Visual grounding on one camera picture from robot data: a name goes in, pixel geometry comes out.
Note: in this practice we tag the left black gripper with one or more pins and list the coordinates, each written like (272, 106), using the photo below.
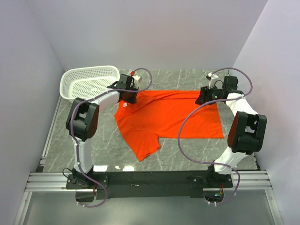
(132, 101)

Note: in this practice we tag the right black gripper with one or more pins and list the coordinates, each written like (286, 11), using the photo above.
(205, 95)

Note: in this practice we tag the orange t-shirt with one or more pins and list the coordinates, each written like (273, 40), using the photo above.
(161, 113)

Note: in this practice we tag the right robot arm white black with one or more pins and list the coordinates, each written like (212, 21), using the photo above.
(247, 130)

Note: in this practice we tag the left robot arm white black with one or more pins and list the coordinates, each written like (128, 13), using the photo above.
(82, 124)

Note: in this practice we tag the white perforated plastic basket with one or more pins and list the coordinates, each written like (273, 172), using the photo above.
(87, 82)

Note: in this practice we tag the black base crossbar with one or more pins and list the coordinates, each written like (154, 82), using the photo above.
(148, 184)

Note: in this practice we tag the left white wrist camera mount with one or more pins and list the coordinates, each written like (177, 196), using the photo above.
(137, 78)

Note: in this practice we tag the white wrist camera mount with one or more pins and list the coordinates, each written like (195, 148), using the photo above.
(137, 78)
(212, 78)

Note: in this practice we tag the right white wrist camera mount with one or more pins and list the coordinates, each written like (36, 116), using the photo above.
(212, 78)

